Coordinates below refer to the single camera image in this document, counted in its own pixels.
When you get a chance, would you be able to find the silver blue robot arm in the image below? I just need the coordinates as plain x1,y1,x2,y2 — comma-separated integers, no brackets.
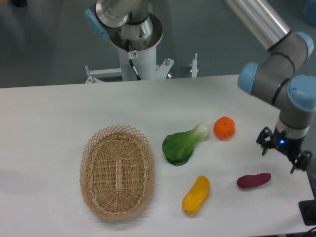
84,0,316,171

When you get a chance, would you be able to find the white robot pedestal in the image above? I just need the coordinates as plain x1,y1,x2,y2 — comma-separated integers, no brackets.
110,13,163,81

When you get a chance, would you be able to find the black device at table edge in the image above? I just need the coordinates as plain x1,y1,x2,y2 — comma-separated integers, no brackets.
298,199,316,226

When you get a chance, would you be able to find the white metal mounting frame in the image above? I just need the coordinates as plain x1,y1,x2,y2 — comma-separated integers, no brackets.
85,52,199,83

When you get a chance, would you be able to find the orange tangerine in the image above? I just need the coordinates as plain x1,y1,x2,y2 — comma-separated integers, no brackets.
213,117,236,140

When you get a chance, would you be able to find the oval wicker basket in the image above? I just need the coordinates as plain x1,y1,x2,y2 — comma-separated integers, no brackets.
79,125,155,220

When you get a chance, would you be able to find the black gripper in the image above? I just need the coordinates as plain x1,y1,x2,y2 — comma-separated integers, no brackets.
256,127,312,174

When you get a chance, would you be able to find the black cable on pedestal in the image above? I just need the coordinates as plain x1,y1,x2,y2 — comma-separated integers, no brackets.
125,39,143,81

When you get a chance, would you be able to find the yellow mango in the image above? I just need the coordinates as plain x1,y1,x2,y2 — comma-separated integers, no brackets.
182,175,210,215

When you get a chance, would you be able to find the green bok choy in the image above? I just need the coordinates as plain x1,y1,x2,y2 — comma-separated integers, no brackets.
162,123,208,166

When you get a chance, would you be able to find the purple sweet potato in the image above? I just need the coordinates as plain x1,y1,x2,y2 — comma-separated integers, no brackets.
237,173,272,189

